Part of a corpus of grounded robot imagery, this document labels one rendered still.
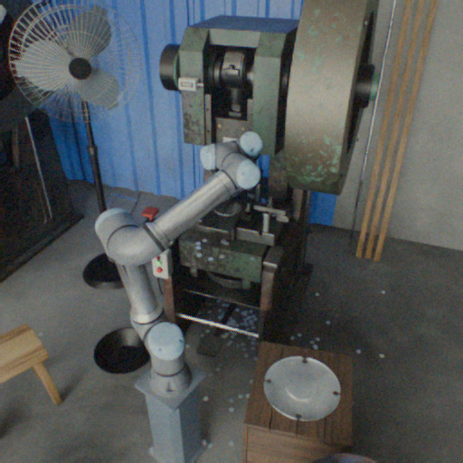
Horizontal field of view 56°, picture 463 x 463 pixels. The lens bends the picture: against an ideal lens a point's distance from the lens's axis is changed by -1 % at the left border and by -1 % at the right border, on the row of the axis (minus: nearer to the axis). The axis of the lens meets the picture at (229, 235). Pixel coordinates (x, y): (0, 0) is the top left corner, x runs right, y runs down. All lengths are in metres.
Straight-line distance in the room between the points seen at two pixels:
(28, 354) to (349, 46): 1.68
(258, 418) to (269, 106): 1.14
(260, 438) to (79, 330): 1.26
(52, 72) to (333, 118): 1.37
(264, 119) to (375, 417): 1.39
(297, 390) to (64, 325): 1.40
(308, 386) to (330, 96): 1.06
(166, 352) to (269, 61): 1.06
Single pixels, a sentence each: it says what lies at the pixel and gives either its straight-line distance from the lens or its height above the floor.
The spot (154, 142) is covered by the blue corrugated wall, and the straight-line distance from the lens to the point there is 3.49.
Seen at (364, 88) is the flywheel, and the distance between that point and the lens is 1.69.
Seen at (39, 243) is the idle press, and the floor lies 0.03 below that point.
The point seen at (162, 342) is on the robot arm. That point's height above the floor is 0.67.
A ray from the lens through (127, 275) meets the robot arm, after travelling 1.44.
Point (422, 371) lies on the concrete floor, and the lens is 2.48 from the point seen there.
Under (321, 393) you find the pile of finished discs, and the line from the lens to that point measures 1.80.
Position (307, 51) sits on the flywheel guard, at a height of 1.51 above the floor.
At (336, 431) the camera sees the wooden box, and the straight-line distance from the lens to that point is 1.72.
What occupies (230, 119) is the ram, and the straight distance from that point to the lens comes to 1.83.
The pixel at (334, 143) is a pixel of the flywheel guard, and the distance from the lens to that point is 1.42.
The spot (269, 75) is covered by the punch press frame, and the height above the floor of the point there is 1.37.
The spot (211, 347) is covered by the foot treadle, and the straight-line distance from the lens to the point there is 2.16.
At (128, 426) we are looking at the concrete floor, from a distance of 2.15.
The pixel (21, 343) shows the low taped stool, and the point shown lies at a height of 0.33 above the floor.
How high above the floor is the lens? 1.77
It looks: 34 degrees down
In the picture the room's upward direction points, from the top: straight up
